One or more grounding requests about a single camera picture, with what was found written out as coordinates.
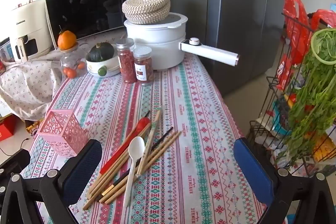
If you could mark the orange patterned bag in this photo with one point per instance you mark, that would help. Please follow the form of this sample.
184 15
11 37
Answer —
34 127

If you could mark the red box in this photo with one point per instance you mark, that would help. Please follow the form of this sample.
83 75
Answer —
6 129

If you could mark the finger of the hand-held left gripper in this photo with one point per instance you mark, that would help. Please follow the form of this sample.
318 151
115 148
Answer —
15 161

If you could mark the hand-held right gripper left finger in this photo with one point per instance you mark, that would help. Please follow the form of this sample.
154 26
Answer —
84 170

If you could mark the clear glass jar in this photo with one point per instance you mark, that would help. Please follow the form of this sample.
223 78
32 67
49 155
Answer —
71 60

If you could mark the patterned tablecloth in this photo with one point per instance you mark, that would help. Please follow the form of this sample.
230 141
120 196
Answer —
199 134

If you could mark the jar of dried slices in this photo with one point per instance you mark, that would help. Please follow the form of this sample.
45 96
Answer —
143 69

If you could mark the white electric pot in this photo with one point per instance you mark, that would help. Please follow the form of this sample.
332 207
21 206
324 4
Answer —
157 45

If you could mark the red plastic bag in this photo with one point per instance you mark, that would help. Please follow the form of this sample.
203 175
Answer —
296 27

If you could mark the green lime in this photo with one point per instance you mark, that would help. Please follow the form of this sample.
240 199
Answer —
102 71

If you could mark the small tangerine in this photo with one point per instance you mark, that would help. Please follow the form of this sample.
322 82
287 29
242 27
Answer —
69 72
81 65

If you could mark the pink perforated utensil holder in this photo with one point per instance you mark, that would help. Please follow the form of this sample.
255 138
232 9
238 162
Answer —
65 132

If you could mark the jar of red berries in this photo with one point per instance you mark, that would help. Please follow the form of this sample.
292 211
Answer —
127 64

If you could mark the white plastic spoon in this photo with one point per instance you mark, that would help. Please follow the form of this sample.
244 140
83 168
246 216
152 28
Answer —
136 146

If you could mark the woven lidded basket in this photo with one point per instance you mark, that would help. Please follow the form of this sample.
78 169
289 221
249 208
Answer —
147 10

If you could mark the blue carton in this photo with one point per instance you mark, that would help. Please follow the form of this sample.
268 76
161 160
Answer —
5 52

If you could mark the dark green squash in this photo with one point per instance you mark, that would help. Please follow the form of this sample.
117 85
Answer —
101 52

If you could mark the leafy green vegetables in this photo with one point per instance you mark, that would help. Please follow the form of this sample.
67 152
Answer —
315 90

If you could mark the cream air fryer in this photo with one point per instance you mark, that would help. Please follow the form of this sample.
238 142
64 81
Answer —
34 19

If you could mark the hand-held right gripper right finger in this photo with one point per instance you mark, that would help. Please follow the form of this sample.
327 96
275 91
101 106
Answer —
252 167

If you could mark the large orange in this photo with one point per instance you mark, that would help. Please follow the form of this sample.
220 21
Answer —
67 40

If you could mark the white bowl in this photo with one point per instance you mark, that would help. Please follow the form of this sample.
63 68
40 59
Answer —
111 68

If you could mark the silver microwave oven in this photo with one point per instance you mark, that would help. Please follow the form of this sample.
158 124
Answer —
86 8

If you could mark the grey refrigerator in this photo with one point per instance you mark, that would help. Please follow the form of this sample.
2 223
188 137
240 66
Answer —
236 16

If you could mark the white plastic bag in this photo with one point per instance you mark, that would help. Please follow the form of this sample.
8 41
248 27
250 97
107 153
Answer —
265 141

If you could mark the small-flowered white cloth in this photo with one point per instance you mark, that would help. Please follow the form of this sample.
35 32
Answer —
26 87

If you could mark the pile of bamboo chopsticks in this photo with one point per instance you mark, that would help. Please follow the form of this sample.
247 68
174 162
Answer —
157 119

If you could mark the orange package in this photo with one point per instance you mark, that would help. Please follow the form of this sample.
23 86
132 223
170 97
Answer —
321 146

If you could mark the red snack packet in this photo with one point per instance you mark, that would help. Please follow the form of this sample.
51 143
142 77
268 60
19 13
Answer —
284 71

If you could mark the red plastic spoon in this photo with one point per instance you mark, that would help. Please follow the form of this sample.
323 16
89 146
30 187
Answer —
143 123

